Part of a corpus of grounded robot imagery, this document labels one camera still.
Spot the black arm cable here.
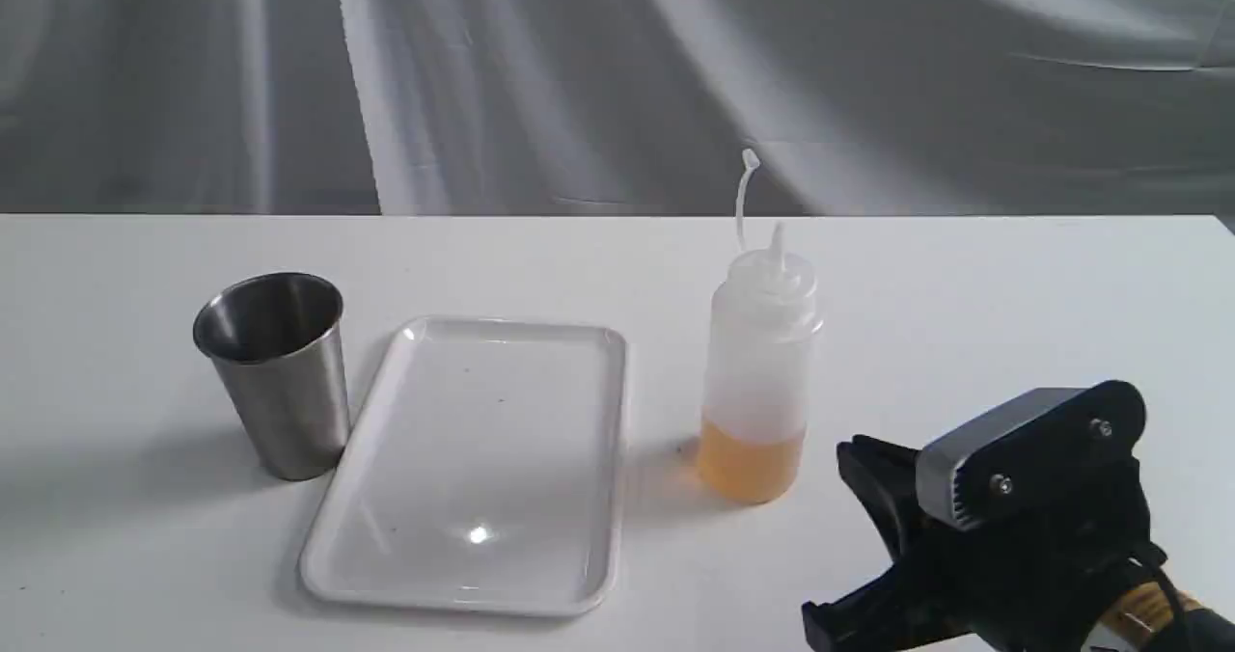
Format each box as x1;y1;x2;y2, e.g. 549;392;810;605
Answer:
1129;541;1193;652

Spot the white rectangular plastic tray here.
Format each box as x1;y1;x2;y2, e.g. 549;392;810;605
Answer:
296;316;630;617

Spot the grey draped backdrop cloth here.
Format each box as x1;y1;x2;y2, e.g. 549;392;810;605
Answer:
1;0;1233;220

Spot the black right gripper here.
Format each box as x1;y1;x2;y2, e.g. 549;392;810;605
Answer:
800;435;1173;651

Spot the stainless steel cup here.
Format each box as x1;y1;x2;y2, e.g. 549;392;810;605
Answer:
191;270;351;482

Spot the squeeze bottle with amber liquid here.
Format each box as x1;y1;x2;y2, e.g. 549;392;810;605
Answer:
694;148;823;505

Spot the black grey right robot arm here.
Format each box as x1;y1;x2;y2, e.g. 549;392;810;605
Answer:
800;435;1233;651

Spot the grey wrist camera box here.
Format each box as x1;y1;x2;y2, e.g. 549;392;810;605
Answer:
915;380;1147;530

